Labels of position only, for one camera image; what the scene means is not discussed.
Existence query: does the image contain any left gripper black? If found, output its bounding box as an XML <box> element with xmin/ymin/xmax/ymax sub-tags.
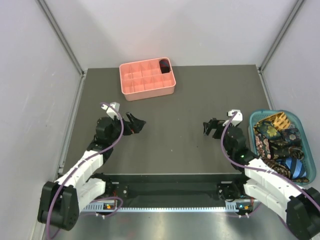
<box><xmin>108</xmin><ymin>112</ymin><xmax>146</xmax><ymax>144</ymax></box>

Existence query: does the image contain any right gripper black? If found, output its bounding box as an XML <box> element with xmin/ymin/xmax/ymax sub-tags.
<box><xmin>203</xmin><ymin>118</ymin><xmax>238</xmax><ymax>156</ymax></box>

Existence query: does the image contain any blue yellow floral tie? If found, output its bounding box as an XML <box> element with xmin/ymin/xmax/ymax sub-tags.
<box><xmin>253</xmin><ymin>120</ymin><xmax>281</xmax><ymax>140</ymax></box>

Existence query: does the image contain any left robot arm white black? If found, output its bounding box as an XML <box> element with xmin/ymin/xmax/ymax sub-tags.
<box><xmin>37</xmin><ymin>112</ymin><xmax>146</xmax><ymax>231</ymax></box>

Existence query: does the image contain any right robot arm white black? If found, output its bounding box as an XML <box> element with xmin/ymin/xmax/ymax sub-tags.
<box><xmin>203</xmin><ymin>118</ymin><xmax>320</xmax><ymax>240</ymax></box>

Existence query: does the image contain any pink compartment organizer box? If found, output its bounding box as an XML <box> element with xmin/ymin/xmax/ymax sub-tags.
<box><xmin>119</xmin><ymin>57</ymin><xmax>176</xmax><ymax>101</ymax></box>

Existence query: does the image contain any teal plastic basket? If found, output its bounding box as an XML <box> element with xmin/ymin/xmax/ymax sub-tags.
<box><xmin>248</xmin><ymin>109</ymin><xmax>317</xmax><ymax>184</ymax></box>

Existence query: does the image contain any pink floral dark tie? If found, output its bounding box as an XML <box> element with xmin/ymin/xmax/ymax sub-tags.
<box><xmin>255</xmin><ymin>133</ymin><xmax>271</xmax><ymax>160</ymax></box>

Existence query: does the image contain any rolled red blue tie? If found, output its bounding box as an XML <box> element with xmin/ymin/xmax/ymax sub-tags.
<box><xmin>159</xmin><ymin>59</ymin><xmax>171</xmax><ymax>74</ymax></box>

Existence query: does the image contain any orange patterned tie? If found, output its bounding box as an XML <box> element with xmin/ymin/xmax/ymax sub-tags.
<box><xmin>255</xmin><ymin>111</ymin><xmax>291</xmax><ymax>130</ymax></box>

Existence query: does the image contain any dark floral navy tie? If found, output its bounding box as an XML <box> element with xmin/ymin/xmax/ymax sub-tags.
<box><xmin>269</xmin><ymin>128</ymin><xmax>302</xmax><ymax>149</ymax></box>

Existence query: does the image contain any brown paisley rolled tie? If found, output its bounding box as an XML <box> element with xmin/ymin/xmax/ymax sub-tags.
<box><xmin>263</xmin><ymin>158</ymin><xmax>291</xmax><ymax>179</ymax></box>

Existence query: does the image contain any blue striped tie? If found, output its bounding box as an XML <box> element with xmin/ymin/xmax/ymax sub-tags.
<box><xmin>277</xmin><ymin>157</ymin><xmax>307</xmax><ymax>180</ymax></box>

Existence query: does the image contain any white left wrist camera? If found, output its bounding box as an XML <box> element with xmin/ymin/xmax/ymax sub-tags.
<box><xmin>100</xmin><ymin>102</ymin><xmax>120</xmax><ymax>119</ymax></box>

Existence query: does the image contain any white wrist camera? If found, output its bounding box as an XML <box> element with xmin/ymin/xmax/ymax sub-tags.
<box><xmin>100</xmin><ymin>102</ymin><xmax>120</xmax><ymax>119</ymax></box>
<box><xmin>224</xmin><ymin>109</ymin><xmax>243</xmax><ymax>127</ymax></box>

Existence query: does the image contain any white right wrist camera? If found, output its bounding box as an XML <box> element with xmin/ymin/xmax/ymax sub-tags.
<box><xmin>224</xmin><ymin>109</ymin><xmax>243</xmax><ymax>127</ymax></box>

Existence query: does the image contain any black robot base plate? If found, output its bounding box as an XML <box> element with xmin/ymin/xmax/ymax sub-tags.
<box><xmin>94</xmin><ymin>173</ymin><xmax>248</xmax><ymax>202</ymax></box>

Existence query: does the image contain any right aluminium frame post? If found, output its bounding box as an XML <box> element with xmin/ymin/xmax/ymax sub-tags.
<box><xmin>257</xmin><ymin>0</ymin><xmax>306</xmax><ymax>74</ymax></box>

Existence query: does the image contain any aluminium frame post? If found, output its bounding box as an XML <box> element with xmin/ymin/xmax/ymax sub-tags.
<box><xmin>35</xmin><ymin>0</ymin><xmax>84</xmax><ymax>76</ymax></box>
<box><xmin>257</xmin><ymin>0</ymin><xmax>306</xmax><ymax>74</ymax></box>

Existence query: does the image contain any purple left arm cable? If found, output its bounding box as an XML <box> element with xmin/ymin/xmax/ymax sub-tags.
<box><xmin>44</xmin><ymin>102</ymin><xmax>125</xmax><ymax>240</ymax></box>

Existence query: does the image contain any slotted grey cable duct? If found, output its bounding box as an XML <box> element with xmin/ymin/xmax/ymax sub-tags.
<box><xmin>81</xmin><ymin>201</ymin><xmax>253</xmax><ymax>213</ymax></box>

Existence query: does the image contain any left aluminium frame post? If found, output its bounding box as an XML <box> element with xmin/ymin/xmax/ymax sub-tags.
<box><xmin>35</xmin><ymin>0</ymin><xmax>84</xmax><ymax>76</ymax></box>

